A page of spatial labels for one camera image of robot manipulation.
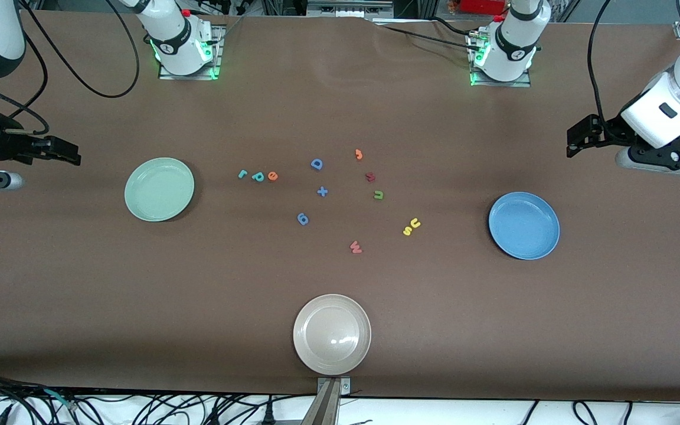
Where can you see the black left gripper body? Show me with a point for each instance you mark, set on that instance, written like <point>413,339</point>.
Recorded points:
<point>608,131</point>

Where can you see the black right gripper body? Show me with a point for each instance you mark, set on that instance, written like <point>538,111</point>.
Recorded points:
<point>10,147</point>

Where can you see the teal foam letter p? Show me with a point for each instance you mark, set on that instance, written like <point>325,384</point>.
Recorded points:
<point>254,175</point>

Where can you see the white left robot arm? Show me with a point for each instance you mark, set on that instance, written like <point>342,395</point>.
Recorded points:
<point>514,53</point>

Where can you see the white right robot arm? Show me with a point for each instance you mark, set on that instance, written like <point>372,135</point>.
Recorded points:
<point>177,44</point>

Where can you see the pale green plate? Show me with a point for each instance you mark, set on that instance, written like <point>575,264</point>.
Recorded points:
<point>159,189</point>

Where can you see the blue plate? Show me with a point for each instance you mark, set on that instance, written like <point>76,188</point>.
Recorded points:
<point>523,225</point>

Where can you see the red box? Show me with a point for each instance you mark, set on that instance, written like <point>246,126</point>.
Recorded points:
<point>481,6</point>

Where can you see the blue foam letter g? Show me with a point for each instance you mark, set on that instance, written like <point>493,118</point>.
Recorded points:
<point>299,219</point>

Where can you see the blue foam letter D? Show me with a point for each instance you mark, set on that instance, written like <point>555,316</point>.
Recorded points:
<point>313,163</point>

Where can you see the pink foam letter w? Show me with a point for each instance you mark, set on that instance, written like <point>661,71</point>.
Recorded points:
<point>355,249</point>

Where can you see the beige plate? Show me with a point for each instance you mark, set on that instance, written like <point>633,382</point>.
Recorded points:
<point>332,334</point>

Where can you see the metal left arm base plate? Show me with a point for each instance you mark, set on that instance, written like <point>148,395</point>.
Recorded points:
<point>526,83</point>

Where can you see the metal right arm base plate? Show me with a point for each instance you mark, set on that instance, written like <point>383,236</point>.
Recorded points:
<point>218,59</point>

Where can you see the aluminium frame rail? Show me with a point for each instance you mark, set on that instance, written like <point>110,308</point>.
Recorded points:
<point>349,7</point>

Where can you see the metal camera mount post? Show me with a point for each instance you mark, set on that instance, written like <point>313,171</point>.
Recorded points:
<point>325,404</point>

